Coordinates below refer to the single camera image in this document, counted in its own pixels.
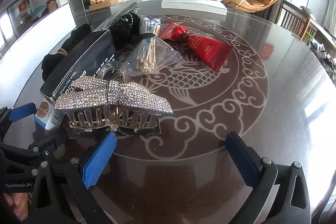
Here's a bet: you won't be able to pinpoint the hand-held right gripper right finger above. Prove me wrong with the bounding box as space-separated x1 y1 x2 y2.
225 132 311 224

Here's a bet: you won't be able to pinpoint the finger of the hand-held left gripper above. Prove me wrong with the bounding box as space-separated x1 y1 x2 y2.
0 102 37 141
26 130 70 159

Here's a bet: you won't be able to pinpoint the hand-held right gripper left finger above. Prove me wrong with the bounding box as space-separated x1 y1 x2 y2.
29 132 117 224

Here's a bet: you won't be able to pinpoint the rhinestone hair claw clip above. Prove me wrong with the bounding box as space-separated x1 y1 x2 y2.
54 77 174 137

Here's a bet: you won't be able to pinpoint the black soap box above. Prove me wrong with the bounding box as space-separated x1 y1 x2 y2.
39 29 117 131

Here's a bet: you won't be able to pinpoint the large white cardboard box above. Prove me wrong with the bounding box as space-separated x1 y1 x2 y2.
0 2 78 112

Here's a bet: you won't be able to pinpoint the black knitted cloth bundle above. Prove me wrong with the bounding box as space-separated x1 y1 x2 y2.
41 23 92 81

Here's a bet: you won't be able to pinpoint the red snack packets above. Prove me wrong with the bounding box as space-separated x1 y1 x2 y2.
159 22 233 73

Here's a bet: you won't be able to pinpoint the clear bag of chopsticks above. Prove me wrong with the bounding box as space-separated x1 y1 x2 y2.
123 15 183 75

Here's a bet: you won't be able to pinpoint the black knitted gloves white print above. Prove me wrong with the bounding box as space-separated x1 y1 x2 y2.
109 13 142 51

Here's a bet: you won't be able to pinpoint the clear plastic blister package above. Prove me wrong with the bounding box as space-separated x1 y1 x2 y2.
85 0 145 33

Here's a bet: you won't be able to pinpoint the person's left hand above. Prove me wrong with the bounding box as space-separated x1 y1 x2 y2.
3 189 30 222

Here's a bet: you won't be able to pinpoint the clear tape roll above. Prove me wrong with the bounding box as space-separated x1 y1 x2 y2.
96 61 132 83

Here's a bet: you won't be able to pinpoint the dining table blue cloth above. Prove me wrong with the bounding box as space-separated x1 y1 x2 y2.
29 4 50 20

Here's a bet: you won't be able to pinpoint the brown cardboard box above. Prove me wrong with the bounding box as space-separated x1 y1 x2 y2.
88 0 119 11

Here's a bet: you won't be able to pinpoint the cluttered wooden sideboard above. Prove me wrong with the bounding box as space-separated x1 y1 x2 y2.
302 5 336 78

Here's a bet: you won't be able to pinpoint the dark wooden slatted chair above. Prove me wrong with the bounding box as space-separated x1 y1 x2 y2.
278 0 311 39

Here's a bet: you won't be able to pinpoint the flat white cardboard box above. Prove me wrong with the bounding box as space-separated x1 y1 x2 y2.
161 0 229 15

